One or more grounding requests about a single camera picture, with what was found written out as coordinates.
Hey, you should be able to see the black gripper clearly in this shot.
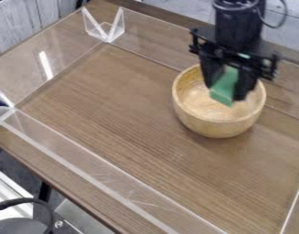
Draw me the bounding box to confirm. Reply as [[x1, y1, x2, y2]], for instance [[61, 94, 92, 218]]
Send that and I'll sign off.
[[189, 27, 277, 101]]

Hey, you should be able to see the grey metal base plate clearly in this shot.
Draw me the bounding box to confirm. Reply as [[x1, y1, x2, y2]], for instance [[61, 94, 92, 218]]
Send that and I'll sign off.
[[51, 199, 114, 234]]

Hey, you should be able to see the green rectangular block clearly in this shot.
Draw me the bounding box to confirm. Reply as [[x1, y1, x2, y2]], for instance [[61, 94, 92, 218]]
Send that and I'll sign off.
[[209, 66, 237, 106]]

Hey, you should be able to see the light wooden bowl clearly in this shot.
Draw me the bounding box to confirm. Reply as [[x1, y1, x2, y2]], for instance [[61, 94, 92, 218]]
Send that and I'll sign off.
[[170, 65, 265, 139]]

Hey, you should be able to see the black table leg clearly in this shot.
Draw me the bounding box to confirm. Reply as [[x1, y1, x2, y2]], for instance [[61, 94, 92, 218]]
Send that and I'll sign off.
[[37, 182, 51, 202]]

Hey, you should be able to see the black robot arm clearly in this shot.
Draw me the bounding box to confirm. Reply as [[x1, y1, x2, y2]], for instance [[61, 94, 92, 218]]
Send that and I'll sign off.
[[189, 0, 279, 106]]

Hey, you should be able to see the black cable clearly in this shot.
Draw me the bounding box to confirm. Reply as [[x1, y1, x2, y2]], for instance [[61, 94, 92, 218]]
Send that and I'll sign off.
[[0, 197, 54, 234]]

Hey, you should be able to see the clear acrylic enclosure wall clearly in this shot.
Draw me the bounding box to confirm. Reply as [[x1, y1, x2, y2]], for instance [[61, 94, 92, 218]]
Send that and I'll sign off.
[[0, 0, 299, 234]]

